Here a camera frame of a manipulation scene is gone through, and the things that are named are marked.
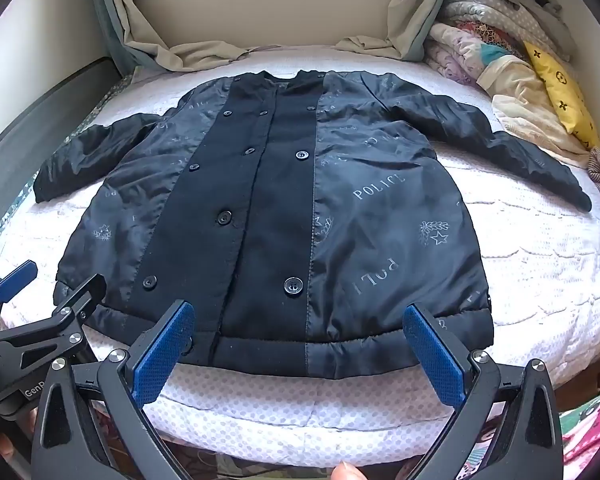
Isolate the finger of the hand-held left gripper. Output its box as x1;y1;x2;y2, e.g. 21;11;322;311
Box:
0;259;39;331
50;273;108;331

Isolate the grey dotted blanket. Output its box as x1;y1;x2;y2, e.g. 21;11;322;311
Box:
442;0;578;63

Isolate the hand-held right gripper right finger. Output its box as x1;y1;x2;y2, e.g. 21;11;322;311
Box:
402;304;564;480

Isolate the beige curtain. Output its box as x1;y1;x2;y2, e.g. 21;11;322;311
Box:
336;0;447;61
91;0;253;74

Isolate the dark grey bed frame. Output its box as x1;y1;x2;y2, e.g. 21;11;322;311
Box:
0;55;123;246

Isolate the pink printed cloth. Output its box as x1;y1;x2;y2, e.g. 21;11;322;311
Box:
472;389;600;480

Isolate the white quilted bed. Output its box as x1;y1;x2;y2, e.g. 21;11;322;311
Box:
0;42;600;453

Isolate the cream cloth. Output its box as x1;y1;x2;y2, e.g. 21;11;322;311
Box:
476;54;595;167

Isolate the black printed jacket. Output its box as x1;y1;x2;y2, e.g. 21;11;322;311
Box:
32;69;594;378

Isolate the lilac floral quilt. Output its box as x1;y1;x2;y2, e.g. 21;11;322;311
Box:
426;19;528;95

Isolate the yellow printed pillow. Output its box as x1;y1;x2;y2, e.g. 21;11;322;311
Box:
522;40;600;152

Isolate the person's right hand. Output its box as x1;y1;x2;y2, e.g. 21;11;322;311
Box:
330;461;370;480

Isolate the person's left hand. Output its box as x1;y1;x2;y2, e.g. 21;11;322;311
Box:
0;407;38;468

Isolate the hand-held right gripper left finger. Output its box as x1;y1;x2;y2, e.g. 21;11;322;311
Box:
30;300;197;480

